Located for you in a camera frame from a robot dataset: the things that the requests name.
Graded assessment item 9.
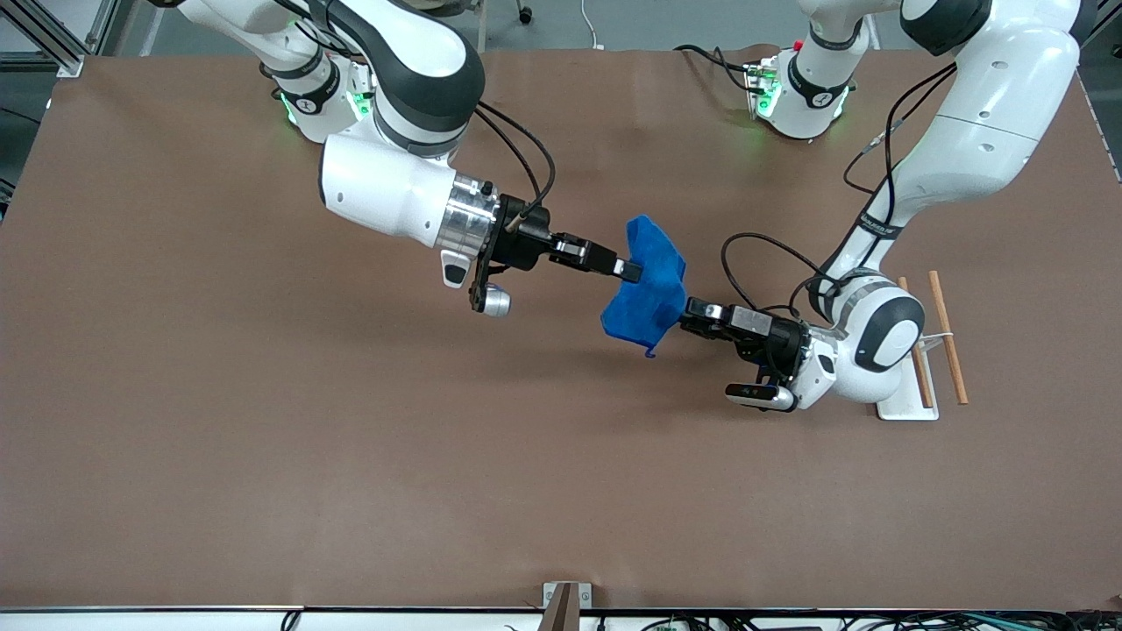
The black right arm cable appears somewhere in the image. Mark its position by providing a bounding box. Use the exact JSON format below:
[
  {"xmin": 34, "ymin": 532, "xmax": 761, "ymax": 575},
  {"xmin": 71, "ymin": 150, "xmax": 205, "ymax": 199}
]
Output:
[{"xmin": 476, "ymin": 101, "xmax": 558, "ymax": 230}]

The aluminium frame post with bracket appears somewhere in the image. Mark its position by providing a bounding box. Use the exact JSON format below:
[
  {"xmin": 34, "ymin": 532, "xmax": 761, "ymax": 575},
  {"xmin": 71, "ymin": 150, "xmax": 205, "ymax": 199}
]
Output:
[{"xmin": 0, "ymin": 0, "xmax": 85, "ymax": 78}]

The black left base cable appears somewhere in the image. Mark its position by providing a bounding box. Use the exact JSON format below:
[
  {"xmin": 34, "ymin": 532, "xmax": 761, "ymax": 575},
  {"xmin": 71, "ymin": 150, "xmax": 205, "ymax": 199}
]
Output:
[{"xmin": 673, "ymin": 44, "xmax": 772, "ymax": 93}]

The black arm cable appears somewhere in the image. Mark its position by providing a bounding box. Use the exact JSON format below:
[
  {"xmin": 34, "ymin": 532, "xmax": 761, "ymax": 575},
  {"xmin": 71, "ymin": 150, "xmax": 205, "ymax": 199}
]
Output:
[
  {"xmin": 476, "ymin": 101, "xmax": 558, "ymax": 230},
  {"xmin": 721, "ymin": 61, "xmax": 958, "ymax": 318}
]

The dark camera post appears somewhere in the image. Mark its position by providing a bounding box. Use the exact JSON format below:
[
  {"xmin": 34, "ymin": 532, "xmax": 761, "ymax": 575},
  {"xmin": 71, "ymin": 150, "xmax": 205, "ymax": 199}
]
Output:
[{"xmin": 537, "ymin": 584, "xmax": 581, "ymax": 631}]

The blue towel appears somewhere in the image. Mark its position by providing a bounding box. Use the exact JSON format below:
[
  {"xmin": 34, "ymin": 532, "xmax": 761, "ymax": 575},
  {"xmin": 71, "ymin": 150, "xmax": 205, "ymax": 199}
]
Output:
[{"xmin": 600, "ymin": 215, "xmax": 688, "ymax": 358}]

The white rack with wooden bars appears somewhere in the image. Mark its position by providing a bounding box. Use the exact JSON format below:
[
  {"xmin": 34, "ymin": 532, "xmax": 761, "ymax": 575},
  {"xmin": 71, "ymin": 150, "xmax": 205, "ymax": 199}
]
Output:
[{"xmin": 877, "ymin": 270, "xmax": 970, "ymax": 422}]

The brown table cover sheet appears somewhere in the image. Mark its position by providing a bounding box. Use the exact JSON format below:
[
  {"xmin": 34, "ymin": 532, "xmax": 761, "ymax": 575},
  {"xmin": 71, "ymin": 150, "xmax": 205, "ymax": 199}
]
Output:
[{"xmin": 0, "ymin": 46, "xmax": 1122, "ymax": 613}]

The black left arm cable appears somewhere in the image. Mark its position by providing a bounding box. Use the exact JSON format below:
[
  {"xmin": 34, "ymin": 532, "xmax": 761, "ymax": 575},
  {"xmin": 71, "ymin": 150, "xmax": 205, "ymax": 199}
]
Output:
[{"xmin": 721, "ymin": 61, "xmax": 958, "ymax": 318}]

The chair with wooden legs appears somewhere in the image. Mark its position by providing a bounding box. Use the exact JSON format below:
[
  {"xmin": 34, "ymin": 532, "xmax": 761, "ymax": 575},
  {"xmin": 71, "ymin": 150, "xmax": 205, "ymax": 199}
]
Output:
[{"xmin": 412, "ymin": 0, "xmax": 490, "ymax": 53}]

